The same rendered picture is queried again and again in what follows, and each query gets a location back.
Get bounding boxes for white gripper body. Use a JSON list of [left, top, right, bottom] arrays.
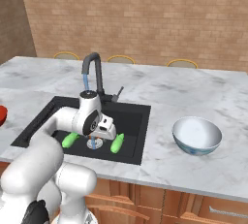
[[89, 124, 117, 142]]

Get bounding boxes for silver sink drain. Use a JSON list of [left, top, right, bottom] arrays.
[[86, 138, 104, 149]]

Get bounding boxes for black sink basin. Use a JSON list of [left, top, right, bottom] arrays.
[[10, 95, 152, 167]]

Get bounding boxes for dark grey faucet lever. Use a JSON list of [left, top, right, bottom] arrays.
[[112, 85, 125, 103]]

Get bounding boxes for dark grey sink faucet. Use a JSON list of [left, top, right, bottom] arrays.
[[81, 51, 119, 105]]

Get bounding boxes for white and blue bowl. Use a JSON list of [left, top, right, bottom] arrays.
[[170, 115, 224, 156]]

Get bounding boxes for red bowl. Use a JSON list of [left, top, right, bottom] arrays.
[[0, 105, 9, 127]]

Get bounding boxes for wooden cabinet door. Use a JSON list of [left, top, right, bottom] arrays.
[[82, 178, 165, 224]]

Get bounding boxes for yellow-rimmed chair back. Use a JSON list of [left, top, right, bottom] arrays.
[[106, 54, 137, 66], [166, 58, 199, 70], [52, 50, 80, 62]]

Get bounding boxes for wooden drawer front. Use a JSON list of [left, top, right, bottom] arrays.
[[193, 194, 248, 224]]

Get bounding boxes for silver drawer handle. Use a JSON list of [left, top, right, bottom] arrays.
[[207, 205, 248, 220]]

